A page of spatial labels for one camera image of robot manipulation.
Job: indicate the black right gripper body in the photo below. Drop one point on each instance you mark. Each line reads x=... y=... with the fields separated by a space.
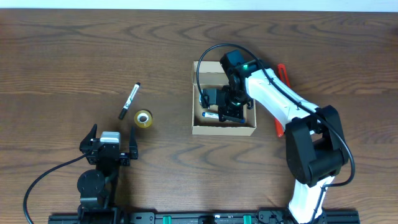
x=227 y=109

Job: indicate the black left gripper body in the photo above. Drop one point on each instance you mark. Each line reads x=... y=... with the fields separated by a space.
x=89 y=157

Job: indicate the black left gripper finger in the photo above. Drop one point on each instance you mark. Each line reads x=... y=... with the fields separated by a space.
x=133 y=150
x=87 y=142

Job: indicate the blue capped marker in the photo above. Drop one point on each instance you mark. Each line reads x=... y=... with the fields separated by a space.
x=211 y=115

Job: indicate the orange utility knife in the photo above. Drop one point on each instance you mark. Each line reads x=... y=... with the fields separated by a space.
x=283 y=74

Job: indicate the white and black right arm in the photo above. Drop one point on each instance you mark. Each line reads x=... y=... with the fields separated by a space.
x=315 y=146

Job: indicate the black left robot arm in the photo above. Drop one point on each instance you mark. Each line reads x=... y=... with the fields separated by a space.
x=97 y=187

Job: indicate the clear yellowish tape roll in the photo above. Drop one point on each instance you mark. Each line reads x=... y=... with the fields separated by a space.
x=143 y=119

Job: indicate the black and white marker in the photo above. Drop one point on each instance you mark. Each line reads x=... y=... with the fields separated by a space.
x=129 y=100

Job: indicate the open brown cardboard box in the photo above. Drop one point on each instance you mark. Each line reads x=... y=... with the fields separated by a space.
x=212 y=75

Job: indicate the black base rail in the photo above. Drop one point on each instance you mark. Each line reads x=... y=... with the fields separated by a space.
x=260 y=217

